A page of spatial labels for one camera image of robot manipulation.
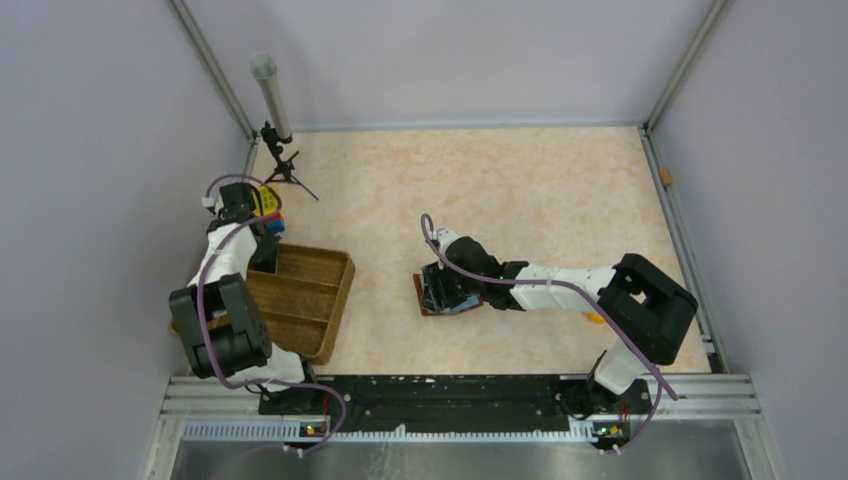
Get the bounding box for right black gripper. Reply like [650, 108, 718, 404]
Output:
[421, 257, 484, 312]

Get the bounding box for woven straw divided tray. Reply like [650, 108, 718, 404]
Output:
[169, 242, 356, 367]

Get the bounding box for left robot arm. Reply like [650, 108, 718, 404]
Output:
[168, 182, 321, 414]

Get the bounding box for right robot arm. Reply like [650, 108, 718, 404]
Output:
[420, 216, 699, 412]

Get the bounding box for colourful toy brick block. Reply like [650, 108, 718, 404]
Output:
[253, 185, 286, 236]

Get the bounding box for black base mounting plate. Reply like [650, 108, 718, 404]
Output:
[258, 374, 651, 433]

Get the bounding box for grey tube on tripod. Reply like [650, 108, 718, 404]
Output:
[249, 52, 319, 201]

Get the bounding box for orange yellow round toy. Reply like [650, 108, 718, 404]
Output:
[584, 313, 606, 325]

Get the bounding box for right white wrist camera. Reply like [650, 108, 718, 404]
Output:
[428, 228, 461, 251]

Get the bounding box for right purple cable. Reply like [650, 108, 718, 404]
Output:
[419, 212, 680, 455]

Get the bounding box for small tan wall block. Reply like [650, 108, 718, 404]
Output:
[658, 168, 674, 188]

